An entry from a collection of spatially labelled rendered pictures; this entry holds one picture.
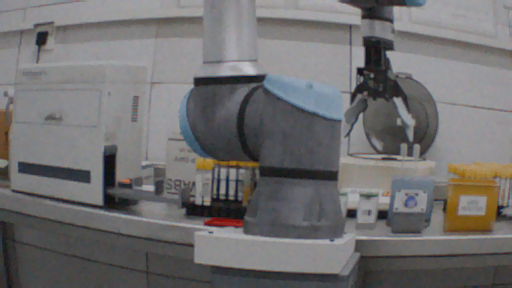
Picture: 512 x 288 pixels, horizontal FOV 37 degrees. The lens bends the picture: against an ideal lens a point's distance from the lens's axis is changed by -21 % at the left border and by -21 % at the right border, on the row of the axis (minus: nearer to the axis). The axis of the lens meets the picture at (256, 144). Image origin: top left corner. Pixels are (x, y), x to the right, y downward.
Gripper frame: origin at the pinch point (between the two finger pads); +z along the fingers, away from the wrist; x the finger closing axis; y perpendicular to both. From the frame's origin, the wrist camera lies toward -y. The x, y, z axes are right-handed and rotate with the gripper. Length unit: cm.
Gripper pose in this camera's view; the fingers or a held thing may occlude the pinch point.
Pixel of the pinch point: (379, 141)
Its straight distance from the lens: 178.8
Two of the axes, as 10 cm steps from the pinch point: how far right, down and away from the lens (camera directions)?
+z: -0.7, 10.0, -0.3
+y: -3.9, -0.5, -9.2
